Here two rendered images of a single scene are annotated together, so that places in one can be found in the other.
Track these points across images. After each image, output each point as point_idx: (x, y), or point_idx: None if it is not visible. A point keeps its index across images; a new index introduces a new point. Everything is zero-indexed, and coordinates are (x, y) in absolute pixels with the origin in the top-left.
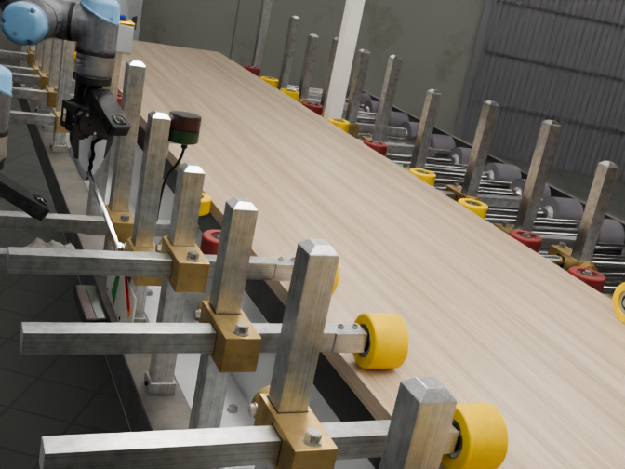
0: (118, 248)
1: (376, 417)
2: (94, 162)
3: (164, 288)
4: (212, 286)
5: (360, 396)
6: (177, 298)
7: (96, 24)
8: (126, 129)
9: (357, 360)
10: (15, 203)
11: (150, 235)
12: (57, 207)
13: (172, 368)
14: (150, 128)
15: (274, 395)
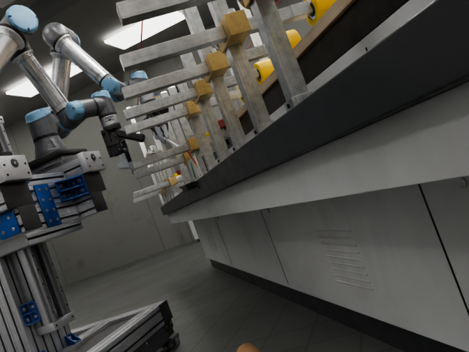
0: None
1: (269, 84)
2: (165, 134)
3: (192, 126)
4: (190, 82)
5: (264, 89)
6: (199, 126)
7: (139, 81)
8: (167, 109)
9: (261, 83)
10: (130, 137)
11: (191, 135)
12: (181, 204)
13: (213, 156)
14: (169, 93)
15: (202, 60)
